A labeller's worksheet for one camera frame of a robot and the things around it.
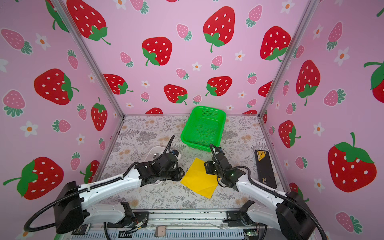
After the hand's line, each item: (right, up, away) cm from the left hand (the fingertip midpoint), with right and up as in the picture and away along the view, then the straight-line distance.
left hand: (185, 173), depth 78 cm
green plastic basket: (+12, +25, +36) cm, 45 cm away
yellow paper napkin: (+6, -7, +11) cm, 15 cm away
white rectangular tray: (-23, +7, +15) cm, 29 cm away
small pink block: (-11, -24, -9) cm, 28 cm away
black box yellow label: (+50, -4, +15) cm, 53 cm away
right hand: (+11, +4, +6) cm, 14 cm away
